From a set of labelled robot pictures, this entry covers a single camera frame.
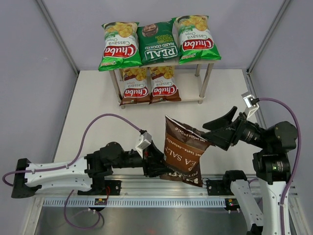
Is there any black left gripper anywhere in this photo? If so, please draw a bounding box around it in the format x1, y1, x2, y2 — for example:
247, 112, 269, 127
112, 140, 174, 177

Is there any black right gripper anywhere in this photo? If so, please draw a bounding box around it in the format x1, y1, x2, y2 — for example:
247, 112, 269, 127
202, 105, 271, 149

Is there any brown Kettle sea salt bag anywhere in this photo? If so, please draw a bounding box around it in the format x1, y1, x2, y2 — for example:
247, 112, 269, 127
160, 116, 212, 187

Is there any brown Chuba barbeque bag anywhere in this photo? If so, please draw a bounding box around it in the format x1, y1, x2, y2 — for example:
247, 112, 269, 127
120, 68, 150, 106
149, 66, 181, 104

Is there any green REAL chips bag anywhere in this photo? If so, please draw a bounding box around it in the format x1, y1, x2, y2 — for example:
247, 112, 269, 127
137, 20, 181, 65

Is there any green Chuba cassava chips bag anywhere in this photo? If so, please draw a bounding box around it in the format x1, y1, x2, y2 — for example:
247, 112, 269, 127
98, 22, 142, 71

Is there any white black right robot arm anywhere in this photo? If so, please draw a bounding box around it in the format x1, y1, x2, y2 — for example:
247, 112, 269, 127
202, 106, 298, 235

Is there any two-tier beige wooden shelf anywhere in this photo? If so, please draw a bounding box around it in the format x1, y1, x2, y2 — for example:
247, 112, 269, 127
109, 60, 216, 110

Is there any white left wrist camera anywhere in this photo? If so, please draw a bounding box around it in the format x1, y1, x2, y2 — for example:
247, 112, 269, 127
135, 130, 152, 158

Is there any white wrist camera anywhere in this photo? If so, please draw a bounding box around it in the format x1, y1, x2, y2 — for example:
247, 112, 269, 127
242, 92, 260, 119
135, 130, 152, 158

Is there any aluminium mounting rail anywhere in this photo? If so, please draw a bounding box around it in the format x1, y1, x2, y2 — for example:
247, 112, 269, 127
31, 159, 299, 199

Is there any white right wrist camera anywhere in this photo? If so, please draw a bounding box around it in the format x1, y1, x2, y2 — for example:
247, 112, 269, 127
242, 92, 260, 119

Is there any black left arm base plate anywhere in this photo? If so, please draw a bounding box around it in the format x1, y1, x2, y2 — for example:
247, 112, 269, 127
77, 179, 122, 196

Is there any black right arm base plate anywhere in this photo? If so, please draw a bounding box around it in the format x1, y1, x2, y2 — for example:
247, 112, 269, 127
206, 179, 234, 196

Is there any white slotted cable duct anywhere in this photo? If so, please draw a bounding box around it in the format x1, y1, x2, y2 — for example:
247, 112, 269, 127
43, 198, 226, 208

